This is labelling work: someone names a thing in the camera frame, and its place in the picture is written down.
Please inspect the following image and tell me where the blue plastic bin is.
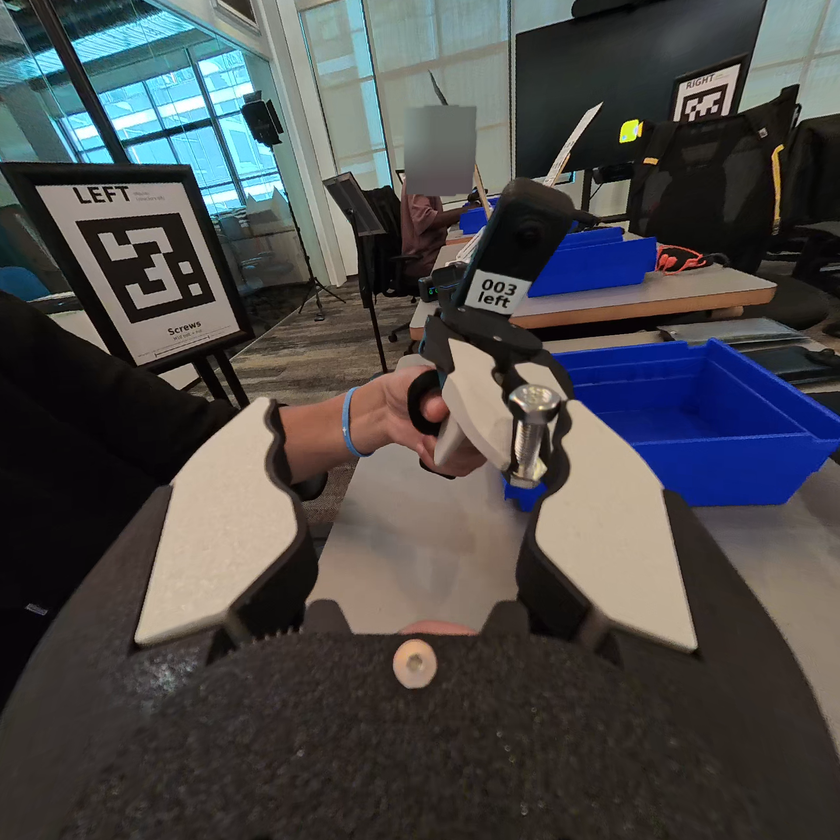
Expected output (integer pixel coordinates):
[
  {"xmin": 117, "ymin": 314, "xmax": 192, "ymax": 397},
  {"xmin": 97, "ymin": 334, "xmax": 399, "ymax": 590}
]
[
  {"xmin": 459, "ymin": 203, "xmax": 506, "ymax": 234},
  {"xmin": 528, "ymin": 226, "xmax": 658, "ymax": 299},
  {"xmin": 504, "ymin": 338, "xmax": 840, "ymax": 513}
]

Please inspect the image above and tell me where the orange cord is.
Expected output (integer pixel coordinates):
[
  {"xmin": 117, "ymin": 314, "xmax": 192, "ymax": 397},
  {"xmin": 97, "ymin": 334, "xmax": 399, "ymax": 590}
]
[{"xmin": 656, "ymin": 244, "xmax": 713, "ymax": 273}]

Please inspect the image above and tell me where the silver hex bolt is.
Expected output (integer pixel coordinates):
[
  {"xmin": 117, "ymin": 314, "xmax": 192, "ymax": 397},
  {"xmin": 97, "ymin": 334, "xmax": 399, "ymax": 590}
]
[{"xmin": 507, "ymin": 384, "xmax": 567, "ymax": 490}]

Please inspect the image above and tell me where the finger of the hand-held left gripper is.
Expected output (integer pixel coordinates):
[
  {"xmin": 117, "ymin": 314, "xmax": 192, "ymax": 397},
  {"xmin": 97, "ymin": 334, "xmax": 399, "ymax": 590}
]
[
  {"xmin": 433, "ymin": 341, "xmax": 519, "ymax": 470},
  {"xmin": 502, "ymin": 351, "xmax": 575, "ymax": 480}
]

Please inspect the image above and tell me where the black jacket yellow stripe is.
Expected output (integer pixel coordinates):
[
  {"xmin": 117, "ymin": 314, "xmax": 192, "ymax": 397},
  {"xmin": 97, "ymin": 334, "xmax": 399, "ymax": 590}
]
[{"xmin": 626, "ymin": 85, "xmax": 802, "ymax": 273}]

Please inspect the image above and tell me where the blue wristband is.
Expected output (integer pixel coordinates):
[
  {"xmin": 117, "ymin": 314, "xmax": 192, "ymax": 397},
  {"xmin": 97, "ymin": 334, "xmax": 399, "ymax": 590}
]
[{"xmin": 341, "ymin": 386, "xmax": 375, "ymax": 459}]

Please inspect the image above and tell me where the person's left hand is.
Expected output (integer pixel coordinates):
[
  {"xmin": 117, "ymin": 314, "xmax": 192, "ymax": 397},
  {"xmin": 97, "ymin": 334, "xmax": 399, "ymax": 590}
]
[{"xmin": 367, "ymin": 364, "xmax": 487, "ymax": 479}]

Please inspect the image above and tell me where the black zip pouch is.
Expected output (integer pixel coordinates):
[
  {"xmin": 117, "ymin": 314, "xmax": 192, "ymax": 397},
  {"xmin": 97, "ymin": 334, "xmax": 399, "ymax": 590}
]
[{"xmin": 748, "ymin": 344, "xmax": 840, "ymax": 388}]

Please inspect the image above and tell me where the large black screen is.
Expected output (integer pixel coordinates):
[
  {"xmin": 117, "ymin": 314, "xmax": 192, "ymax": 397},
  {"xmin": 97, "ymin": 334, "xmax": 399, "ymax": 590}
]
[{"xmin": 514, "ymin": 0, "xmax": 769, "ymax": 181}]

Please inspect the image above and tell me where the thin white sign board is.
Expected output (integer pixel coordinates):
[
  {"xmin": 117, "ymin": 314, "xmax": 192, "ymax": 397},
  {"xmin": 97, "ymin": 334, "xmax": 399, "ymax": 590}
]
[{"xmin": 541, "ymin": 101, "xmax": 605, "ymax": 188}]

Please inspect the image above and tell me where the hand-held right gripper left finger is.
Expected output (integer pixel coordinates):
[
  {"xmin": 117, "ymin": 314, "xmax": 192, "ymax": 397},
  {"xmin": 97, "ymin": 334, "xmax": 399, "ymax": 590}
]
[{"xmin": 134, "ymin": 397, "xmax": 320, "ymax": 647}]

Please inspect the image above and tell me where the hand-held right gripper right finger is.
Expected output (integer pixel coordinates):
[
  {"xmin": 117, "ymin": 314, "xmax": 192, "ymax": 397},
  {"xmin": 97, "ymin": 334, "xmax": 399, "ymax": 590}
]
[{"xmin": 515, "ymin": 399, "xmax": 698, "ymax": 654}]

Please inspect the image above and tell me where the black music stand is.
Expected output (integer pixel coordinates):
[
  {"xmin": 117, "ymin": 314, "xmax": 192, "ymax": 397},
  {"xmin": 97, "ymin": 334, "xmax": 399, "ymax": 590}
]
[{"xmin": 323, "ymin": 172, "xmax": 395, "ymax": 375}]

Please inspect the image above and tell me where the person's left forearm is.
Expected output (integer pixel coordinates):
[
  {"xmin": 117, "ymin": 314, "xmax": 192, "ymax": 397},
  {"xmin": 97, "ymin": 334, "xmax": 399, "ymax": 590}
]
[{"xmin": 279, "ymin": 384, "xmax": 378, "ymax": 483}]

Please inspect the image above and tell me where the black light panel tripod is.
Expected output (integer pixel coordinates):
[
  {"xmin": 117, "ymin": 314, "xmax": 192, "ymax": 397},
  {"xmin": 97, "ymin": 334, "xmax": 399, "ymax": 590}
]
[{"xmin": 239, "ymin": 92, "xmax": 345, "ymax": 322}]

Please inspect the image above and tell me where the black white marker board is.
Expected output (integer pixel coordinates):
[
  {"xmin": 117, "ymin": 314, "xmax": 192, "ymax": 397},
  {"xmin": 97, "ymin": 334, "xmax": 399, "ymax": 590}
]
[
  {"xmin": 669, "ymin": 56, "xmax": 749, "ymax": 126},
  {"xmin": 0, "ymin": 163, "xmax": 257, "ymax": 408}
]

